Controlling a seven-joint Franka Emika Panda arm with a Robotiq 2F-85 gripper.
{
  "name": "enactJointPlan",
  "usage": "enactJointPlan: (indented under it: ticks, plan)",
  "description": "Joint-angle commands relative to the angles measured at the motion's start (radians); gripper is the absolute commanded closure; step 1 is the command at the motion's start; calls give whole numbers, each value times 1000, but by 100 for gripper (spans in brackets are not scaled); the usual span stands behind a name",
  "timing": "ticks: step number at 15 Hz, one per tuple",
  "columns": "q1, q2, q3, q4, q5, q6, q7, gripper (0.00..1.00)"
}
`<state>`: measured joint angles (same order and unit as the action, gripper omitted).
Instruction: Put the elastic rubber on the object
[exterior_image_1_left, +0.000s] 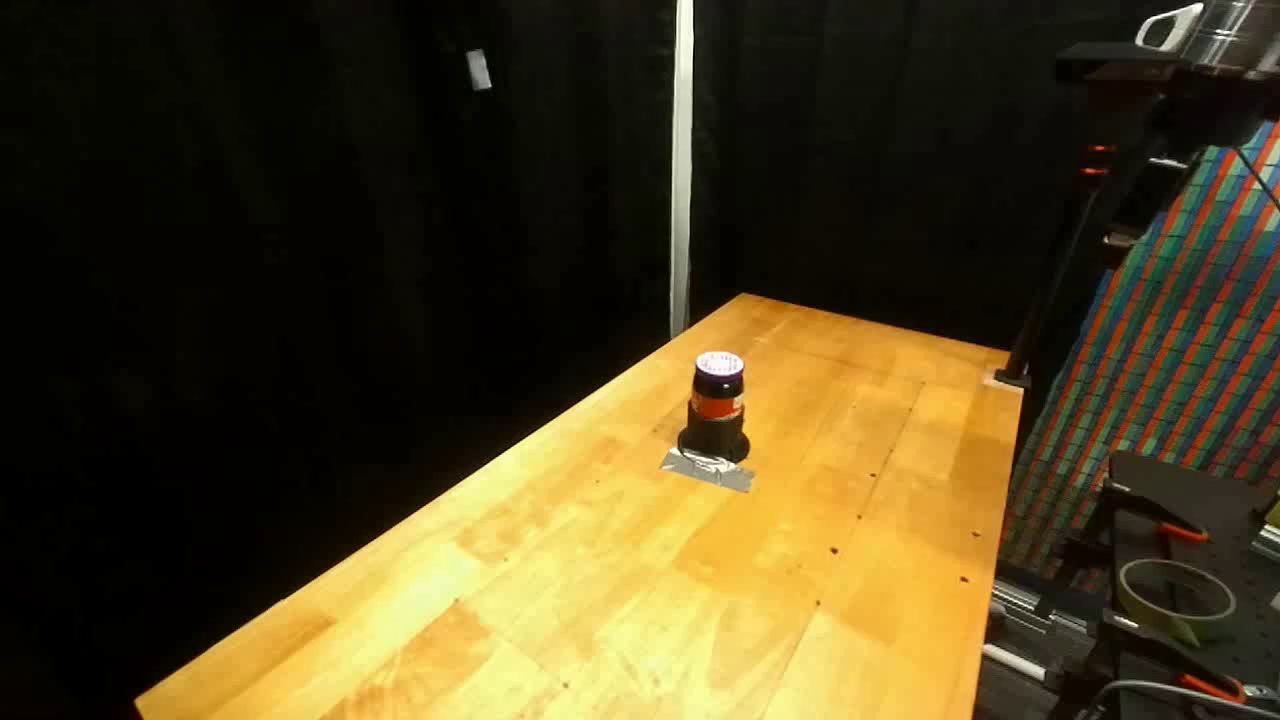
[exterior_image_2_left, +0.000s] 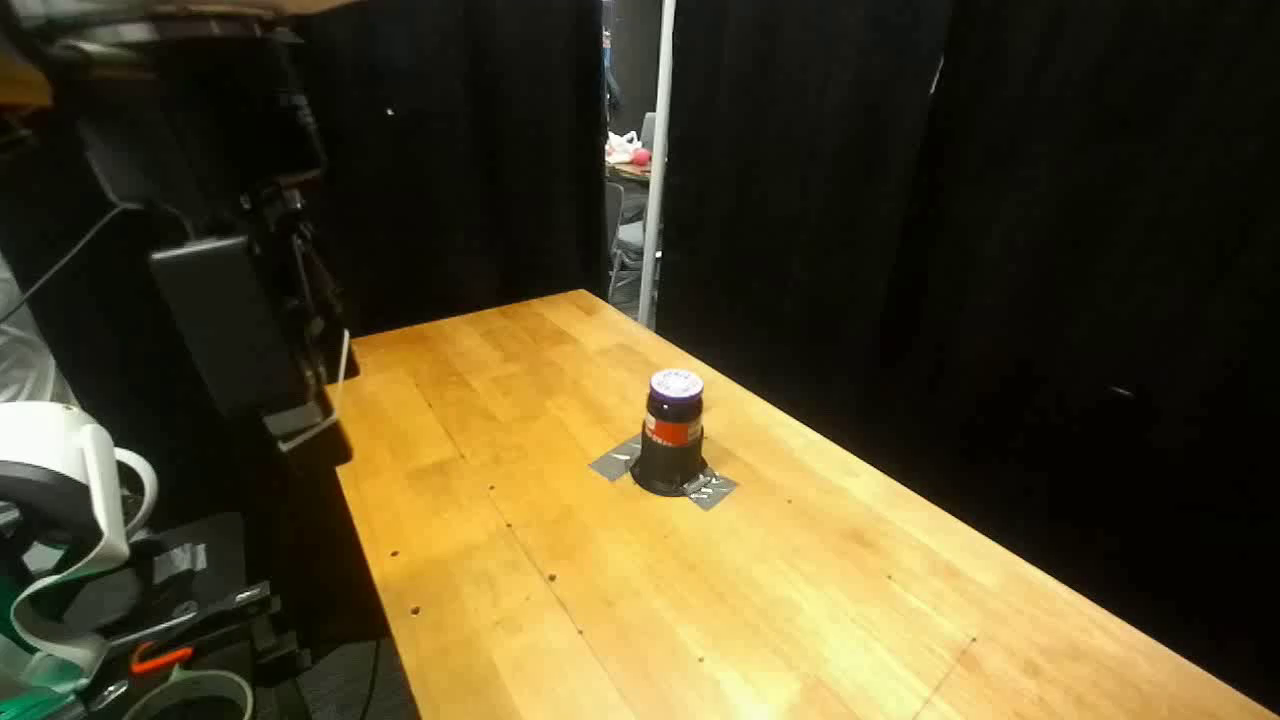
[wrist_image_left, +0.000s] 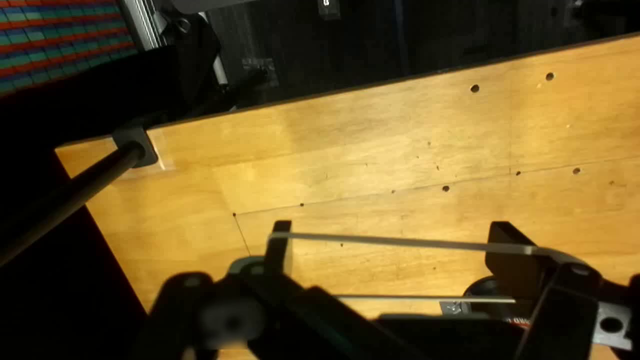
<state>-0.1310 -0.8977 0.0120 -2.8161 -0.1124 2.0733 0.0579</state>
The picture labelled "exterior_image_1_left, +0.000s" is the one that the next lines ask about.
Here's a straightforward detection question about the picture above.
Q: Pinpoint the dark jar with purple lid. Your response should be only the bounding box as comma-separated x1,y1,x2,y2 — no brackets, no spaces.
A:
678,349,756,468

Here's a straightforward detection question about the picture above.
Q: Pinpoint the white vertical pole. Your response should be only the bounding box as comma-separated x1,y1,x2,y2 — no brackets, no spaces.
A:
664,0,699,338

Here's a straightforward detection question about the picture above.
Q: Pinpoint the small white tag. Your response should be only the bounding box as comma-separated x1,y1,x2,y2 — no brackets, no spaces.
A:
460,43,501,94

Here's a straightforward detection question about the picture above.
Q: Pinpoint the black slanted stand leg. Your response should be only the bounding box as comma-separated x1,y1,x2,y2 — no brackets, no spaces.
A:
997,136,1137,390

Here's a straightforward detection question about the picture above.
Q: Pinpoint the colourful striped cloth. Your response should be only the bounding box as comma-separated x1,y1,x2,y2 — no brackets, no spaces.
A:
1006,117,1280,581

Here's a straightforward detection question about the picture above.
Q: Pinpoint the pale masking tape roll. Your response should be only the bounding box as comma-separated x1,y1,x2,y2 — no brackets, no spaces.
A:
1112,550,1245,650

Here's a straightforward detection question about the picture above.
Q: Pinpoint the orange black clamp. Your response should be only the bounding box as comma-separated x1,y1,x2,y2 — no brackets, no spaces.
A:
1148,514,1222,550
1177,669,1253,708

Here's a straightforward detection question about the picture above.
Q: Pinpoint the black overhead shelf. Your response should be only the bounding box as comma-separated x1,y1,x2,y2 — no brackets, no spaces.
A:
1051,38,1280,101

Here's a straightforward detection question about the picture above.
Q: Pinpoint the grey duct tape strip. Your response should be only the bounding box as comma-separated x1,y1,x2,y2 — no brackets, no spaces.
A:
659,445,760,495

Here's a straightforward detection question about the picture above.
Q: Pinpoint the aluminium rail profile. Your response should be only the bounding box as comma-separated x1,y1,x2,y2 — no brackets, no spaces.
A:
979,581,1072,687

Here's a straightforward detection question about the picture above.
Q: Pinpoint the grey cable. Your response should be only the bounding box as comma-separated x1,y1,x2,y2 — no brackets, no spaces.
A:
1062,671,1280,720

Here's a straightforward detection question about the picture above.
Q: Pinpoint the white handle loop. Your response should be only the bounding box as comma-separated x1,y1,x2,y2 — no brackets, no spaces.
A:
1132,0,1211,59

